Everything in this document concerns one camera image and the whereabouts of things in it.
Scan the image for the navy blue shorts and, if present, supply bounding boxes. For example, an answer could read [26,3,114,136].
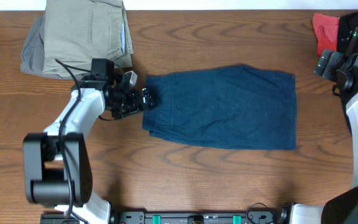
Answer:
[142,65,297,150]

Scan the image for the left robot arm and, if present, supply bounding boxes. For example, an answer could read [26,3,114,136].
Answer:
[23,72,157,223]

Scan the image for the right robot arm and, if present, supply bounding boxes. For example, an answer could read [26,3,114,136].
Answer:
[287,49,358,224]

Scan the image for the red garment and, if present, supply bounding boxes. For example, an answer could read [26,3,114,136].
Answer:
[312,13,339,56]

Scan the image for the black printed t-shirt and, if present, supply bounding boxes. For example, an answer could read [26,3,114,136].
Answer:
[337,12,358,53]

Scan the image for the folded khaki trousers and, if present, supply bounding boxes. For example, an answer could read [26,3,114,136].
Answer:
[43,0,134,78]

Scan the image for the folded grey trousers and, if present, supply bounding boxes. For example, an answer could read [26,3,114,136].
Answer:
[21,15,80,79]

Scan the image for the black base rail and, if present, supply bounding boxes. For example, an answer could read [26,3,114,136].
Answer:
[40,210,291,224]

